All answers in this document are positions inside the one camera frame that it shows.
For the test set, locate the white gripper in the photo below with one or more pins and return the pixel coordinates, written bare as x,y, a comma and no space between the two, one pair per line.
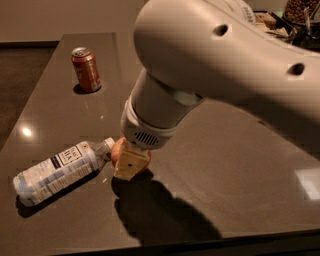
141,132

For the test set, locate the red apple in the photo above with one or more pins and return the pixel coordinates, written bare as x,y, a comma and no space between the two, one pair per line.
115,154

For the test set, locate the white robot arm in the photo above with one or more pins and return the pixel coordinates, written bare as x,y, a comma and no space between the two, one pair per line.
196,49

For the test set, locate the blue label plastic bottle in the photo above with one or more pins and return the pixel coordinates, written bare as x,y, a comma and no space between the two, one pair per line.
47,178

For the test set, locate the orange soda can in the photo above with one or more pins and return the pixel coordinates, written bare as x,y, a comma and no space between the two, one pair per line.
84,63

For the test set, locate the jar of brown snacks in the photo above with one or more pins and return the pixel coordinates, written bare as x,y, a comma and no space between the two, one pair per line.
295,11

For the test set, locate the black wire basket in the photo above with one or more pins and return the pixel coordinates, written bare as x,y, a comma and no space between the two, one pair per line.
275,26

